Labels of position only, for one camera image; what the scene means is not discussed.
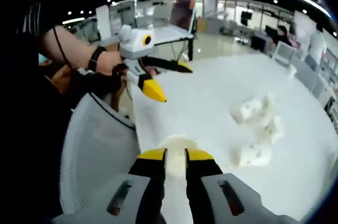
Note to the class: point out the dark wrist band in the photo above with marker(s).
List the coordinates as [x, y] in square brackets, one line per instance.
[95, 59]

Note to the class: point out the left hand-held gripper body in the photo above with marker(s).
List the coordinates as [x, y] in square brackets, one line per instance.
[134, 41]

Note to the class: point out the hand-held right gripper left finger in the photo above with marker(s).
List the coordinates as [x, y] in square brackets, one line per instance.
[142, 197]

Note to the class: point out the cluster of paper cups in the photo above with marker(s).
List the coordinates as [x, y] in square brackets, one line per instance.
[253, 107]

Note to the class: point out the white side desk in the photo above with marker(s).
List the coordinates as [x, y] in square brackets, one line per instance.
[169, 35]

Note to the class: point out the white office chair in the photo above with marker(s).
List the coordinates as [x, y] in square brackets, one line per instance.
[283, 52]

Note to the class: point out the grey mesh office chair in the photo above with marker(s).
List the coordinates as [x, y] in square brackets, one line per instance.
[97, 142]

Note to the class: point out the black screen on stand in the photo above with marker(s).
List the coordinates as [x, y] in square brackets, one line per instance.
[246, 18]

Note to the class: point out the person's left hand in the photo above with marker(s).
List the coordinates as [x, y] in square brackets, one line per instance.
[111, 63]

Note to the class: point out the open laptop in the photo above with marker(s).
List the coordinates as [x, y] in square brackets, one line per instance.
[183, 12]

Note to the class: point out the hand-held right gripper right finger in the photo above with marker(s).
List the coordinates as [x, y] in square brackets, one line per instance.
[206, 197]

